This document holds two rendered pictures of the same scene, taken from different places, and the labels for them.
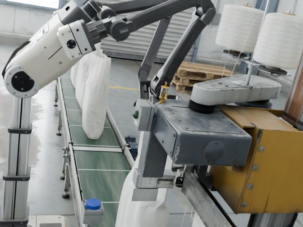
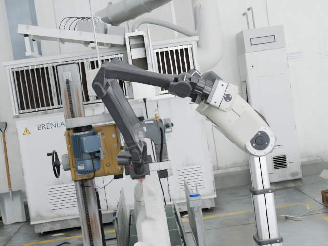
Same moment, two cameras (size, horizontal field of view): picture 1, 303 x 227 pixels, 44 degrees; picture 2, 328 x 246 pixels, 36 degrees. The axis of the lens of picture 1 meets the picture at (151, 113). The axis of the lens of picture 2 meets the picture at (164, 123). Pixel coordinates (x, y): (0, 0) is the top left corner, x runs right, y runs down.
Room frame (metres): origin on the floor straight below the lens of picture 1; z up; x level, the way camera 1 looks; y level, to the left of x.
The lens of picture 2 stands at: (4.22, 0.93, 1.50)
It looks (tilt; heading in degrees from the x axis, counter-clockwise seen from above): 4 degrees down; 197
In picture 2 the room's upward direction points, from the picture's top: 8 degrees counter-clockwise
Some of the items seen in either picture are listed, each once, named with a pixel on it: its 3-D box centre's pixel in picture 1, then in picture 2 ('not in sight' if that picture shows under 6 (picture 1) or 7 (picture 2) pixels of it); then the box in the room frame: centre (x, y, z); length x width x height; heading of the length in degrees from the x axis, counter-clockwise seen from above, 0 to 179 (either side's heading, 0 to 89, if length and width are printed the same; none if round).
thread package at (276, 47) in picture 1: (281, 39); not in sight; (1.21, -0.36, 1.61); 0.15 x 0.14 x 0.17; 19
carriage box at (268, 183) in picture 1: (270, 158); (94, 150); (1.28, -0.46, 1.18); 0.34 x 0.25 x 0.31; 109
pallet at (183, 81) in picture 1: (202, 78); not in sight; (7.23, -0.85, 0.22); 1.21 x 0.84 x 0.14; 109
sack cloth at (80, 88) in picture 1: (88, 71); not in sight; (3.88, 0.75, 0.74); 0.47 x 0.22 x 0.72; 20
